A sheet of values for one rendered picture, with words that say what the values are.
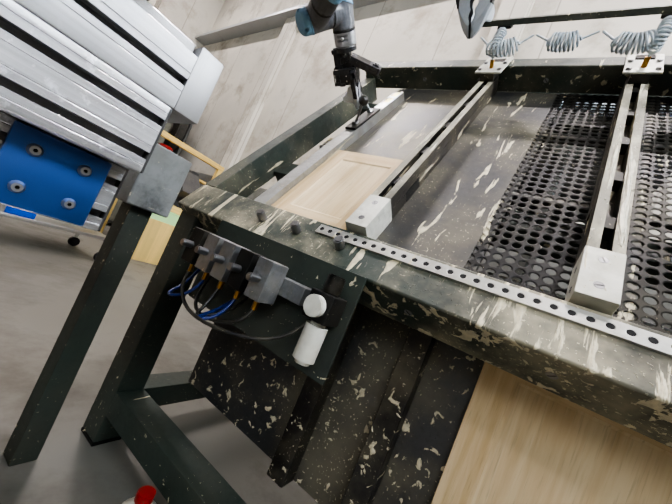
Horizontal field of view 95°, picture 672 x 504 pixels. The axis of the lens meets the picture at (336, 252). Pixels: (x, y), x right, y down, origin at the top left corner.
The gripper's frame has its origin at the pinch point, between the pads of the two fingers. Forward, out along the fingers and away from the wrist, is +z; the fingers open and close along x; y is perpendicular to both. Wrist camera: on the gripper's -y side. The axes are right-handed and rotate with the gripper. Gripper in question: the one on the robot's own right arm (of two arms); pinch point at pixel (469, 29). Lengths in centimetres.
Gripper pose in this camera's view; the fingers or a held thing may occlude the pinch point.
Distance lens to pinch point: 75.8
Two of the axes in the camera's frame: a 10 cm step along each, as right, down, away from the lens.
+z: -1.0, 9.5, 3.1
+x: -7.5, -2.8, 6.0
